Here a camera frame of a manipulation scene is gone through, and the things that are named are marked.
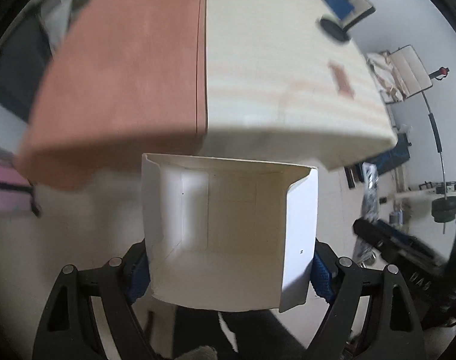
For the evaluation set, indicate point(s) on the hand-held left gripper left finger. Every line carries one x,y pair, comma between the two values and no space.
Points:
136,277

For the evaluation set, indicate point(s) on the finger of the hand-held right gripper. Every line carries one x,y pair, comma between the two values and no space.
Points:
408,240
368,232

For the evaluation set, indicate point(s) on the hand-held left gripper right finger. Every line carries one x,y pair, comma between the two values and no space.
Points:
321,273

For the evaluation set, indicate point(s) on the green white medicine box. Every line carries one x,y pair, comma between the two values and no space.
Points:
231,270

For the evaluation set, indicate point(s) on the person's dark clothing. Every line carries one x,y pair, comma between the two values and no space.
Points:
258,333

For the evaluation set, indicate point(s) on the barbell bar with red knob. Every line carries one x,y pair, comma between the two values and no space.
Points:
436,135

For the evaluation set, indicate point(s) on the small brown card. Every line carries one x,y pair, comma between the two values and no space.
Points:
342,80

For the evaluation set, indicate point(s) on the beige cloth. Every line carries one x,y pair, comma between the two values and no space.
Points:
383,78

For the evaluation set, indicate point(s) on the pink suitcase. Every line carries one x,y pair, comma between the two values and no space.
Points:
6,191

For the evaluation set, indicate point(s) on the black round lid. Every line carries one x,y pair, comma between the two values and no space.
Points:
333,29

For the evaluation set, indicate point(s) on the white garment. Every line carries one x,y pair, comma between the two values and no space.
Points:
62,15

